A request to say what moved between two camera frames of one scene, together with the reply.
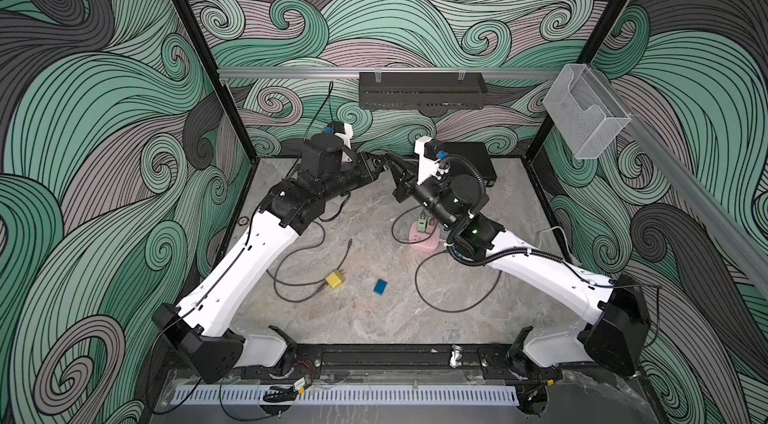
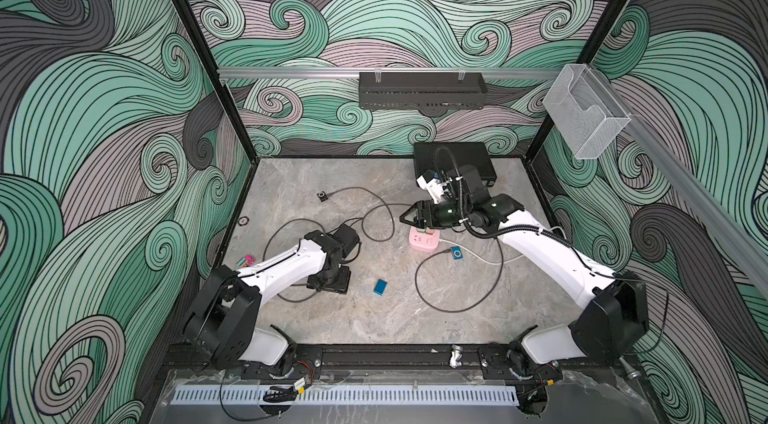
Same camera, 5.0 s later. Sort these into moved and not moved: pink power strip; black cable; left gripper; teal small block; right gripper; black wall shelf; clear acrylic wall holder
Moved: right gripper; black cable; left gripper
Not moved: black wall shelf; teal small block; clear acrylic wall holder; pink power strip
